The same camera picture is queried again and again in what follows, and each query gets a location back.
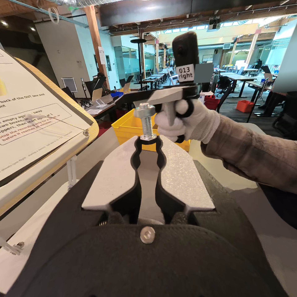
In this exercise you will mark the framed floor sign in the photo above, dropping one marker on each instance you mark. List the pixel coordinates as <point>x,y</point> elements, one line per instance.
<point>69,84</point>

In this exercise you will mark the wooden pillar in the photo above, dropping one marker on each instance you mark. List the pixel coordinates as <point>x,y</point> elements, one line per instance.
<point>95,41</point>

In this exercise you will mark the steel hex nut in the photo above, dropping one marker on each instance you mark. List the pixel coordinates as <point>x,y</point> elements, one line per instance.
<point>148,138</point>

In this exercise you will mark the black round-top pole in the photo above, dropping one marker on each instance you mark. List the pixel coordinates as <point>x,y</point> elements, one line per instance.
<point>140,58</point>

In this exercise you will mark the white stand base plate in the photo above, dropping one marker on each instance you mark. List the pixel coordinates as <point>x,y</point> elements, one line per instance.
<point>27,222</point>

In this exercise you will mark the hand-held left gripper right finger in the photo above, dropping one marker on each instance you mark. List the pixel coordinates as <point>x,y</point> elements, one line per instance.
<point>185,183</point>

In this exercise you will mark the printed instruction sheet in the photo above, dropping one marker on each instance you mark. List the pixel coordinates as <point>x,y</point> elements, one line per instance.
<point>34,104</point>

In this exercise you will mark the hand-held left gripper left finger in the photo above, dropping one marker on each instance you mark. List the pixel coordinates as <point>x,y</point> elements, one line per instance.
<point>111,183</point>

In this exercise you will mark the yellow plastic storage bin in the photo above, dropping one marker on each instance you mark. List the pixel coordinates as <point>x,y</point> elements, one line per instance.
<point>125,130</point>

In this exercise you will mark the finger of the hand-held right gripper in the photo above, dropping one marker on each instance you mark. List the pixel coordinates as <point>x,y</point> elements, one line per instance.
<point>167,96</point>

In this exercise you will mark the orange plastic box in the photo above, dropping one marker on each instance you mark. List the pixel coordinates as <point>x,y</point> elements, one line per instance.
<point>244,106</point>

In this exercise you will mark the steel bolt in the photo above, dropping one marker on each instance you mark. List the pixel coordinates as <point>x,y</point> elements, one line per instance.
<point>147,125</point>

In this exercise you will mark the person's right forearm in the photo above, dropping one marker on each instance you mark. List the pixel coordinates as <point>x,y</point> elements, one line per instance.
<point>243,150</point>

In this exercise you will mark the blue plastic bin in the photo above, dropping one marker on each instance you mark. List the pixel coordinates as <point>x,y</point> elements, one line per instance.
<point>117,94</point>

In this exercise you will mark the wooden document stand board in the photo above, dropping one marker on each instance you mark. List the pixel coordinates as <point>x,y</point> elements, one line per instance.
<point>94,132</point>

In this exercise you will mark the person's right hand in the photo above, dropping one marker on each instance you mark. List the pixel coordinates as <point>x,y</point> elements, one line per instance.
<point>197,120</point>

